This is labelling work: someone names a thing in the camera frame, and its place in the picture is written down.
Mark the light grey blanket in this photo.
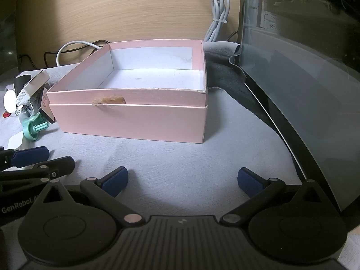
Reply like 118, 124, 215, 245
0, 62, 308, 225

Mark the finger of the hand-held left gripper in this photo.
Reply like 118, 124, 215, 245
0, 146, 50, 172
0, 156, 76, 196

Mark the mint green plastic part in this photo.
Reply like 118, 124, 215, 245
22, 115, 54, 142

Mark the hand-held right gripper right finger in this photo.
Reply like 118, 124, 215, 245
220, 168, 338, 226

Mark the glass side computer case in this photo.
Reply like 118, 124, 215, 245
229, 0, 360, 220

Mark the dark grey cloth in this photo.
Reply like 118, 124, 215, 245
204, 41, 283, 137

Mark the small white carton box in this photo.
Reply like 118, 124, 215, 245
13, 69, 52, 116

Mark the small white packet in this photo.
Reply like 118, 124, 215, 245
7, 133, 25, 150

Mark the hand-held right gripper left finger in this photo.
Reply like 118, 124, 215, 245
31, 167, 144, 227

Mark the thin white cable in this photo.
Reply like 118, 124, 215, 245
56, 40, 104, 68

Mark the dark glossy panel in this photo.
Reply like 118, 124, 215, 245
0, 0, 21, 75

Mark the brown plush toy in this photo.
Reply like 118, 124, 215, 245
46, 40, 209, 145

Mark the bundled white cable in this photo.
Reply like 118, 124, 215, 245
202, 0, 230, 43

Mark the black tag with pale label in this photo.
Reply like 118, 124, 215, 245
40, 88, 58, 125

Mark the white round disc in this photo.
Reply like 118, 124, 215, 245
3, 89, 18, 112

